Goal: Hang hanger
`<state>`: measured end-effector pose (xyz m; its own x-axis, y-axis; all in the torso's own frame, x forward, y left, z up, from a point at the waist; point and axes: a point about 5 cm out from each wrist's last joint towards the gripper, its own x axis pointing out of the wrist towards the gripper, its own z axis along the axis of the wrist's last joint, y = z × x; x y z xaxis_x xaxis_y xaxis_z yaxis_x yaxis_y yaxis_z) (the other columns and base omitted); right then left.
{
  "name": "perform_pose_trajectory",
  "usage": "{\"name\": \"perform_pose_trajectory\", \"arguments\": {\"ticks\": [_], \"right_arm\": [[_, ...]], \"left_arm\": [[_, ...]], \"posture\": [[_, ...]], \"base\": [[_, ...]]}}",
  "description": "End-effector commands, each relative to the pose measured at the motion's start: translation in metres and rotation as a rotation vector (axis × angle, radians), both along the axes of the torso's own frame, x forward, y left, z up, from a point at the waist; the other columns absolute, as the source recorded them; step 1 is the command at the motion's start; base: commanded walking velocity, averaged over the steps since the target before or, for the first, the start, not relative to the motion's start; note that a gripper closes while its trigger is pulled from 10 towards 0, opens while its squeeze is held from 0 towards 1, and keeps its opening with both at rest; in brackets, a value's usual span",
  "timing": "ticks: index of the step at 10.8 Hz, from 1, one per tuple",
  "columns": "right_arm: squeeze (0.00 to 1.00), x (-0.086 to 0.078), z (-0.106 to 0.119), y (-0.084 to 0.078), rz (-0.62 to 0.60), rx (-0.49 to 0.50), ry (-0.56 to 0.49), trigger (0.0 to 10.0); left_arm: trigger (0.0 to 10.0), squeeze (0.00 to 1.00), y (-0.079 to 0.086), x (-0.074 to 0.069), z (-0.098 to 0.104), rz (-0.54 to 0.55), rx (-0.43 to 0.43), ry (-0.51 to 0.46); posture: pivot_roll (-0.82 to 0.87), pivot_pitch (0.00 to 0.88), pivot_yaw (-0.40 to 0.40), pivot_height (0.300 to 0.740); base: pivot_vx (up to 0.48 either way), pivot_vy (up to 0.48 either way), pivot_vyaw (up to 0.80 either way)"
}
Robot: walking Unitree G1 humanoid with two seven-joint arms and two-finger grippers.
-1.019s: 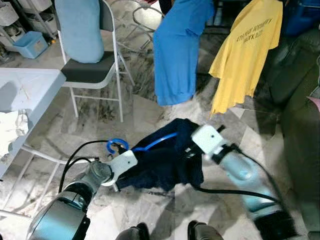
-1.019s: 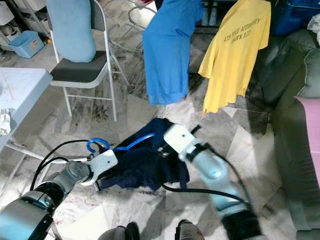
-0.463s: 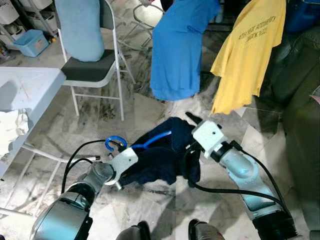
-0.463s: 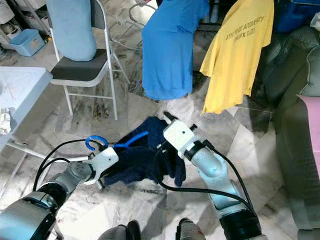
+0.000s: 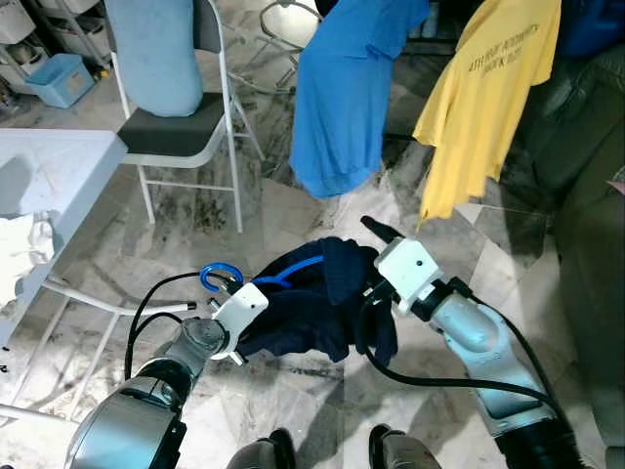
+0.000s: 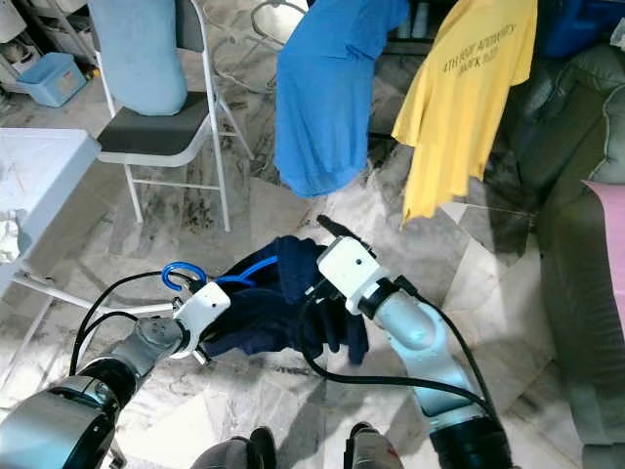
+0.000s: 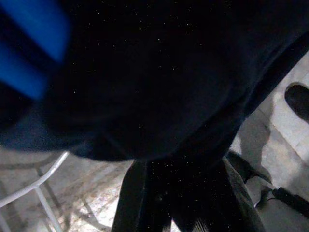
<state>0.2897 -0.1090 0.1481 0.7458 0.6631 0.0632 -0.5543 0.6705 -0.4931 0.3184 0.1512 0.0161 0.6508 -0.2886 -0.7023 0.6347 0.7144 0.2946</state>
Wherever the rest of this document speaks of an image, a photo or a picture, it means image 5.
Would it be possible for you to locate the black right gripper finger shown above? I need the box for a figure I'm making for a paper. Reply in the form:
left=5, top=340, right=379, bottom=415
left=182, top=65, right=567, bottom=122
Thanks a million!
left=360, top=216, right=405, bottom=245

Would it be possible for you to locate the robot leg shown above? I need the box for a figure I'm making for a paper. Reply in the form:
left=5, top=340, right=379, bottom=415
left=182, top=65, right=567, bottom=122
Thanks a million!
left=368, top=424, right=442, bottom=469
left=227, top=427, right=297, bottom=469

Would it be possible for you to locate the light blue pillow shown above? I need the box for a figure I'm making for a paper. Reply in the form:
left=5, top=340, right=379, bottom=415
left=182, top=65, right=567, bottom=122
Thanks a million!
left=104, top=0, right=206, bottom=118

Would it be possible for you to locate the blue plastic hanger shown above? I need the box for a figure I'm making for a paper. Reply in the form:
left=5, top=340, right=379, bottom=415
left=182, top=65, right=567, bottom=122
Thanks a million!
left=199, top=254, right=325, bottom=294

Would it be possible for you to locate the robot right leg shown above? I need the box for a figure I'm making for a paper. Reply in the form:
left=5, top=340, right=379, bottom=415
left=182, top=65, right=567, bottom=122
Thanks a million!
left=368, top=424, right=442, bottom=469

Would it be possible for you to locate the white plastic folding table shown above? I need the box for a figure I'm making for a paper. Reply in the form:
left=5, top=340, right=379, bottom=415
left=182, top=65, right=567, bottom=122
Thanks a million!
left=0, top=127, right=196, bottom=431

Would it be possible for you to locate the light blue plastic basket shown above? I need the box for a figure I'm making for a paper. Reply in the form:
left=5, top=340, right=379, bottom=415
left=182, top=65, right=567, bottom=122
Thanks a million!
left=24, top=54, right=96, bottom=108

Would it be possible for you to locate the blue shirt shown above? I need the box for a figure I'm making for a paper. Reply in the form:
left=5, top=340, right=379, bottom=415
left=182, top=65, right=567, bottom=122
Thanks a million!
left=290, top=0, right=431, bottom=198

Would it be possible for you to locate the yellow shirt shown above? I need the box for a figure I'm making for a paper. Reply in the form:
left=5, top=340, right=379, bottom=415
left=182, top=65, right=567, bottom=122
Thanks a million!
left=413, top=0, right=563, bottom=221

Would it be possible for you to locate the white tubular frame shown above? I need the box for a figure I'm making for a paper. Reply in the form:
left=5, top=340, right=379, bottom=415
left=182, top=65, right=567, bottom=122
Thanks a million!
left=229, top=0, right=323, bottom=94

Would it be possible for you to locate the clear plastic drawer unit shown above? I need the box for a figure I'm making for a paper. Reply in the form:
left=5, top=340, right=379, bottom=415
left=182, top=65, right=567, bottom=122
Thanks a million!
left=0, top=0, right=108, bottom=84

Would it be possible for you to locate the robot left leg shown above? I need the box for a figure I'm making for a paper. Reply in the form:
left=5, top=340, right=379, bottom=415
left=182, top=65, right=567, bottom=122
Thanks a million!
left=227, top=427, right=297, bottom=469

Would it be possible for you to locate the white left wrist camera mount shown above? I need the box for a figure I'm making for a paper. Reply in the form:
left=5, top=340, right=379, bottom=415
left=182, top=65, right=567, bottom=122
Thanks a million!
left=210, top=282, right=270, bottom=364

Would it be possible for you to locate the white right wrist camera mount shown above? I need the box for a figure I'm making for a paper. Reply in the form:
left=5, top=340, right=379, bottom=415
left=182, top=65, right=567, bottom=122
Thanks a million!
left=375, top=238, right=440, bottom=316

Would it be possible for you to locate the navy garment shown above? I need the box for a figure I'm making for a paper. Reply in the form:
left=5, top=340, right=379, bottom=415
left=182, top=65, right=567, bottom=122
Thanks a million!
left=237, top=236, right=399, bottom=367

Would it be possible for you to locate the grey green leather sofa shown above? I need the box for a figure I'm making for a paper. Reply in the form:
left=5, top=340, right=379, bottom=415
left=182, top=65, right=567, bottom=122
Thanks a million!
left=498, top=44, right=625, bottom=469

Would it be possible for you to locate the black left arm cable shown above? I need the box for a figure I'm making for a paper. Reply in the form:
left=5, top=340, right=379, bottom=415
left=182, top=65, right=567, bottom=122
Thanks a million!
left=124, top=272, right=230, bottom=382

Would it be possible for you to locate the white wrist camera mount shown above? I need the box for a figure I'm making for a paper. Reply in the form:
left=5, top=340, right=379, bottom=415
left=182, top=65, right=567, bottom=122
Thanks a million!
left=375, top=238, right=440, bottom=316
left=210, top=282, right=270, bottom=364

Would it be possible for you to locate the grey white folding chair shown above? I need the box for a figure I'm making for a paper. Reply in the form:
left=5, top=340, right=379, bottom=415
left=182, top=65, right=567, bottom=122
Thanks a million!
left=109, top=0, right=267, bottom=234

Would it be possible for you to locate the blue bag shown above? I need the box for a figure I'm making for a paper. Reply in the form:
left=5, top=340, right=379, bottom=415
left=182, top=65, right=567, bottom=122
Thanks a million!
left=557, top=0, right=625, bottom=58

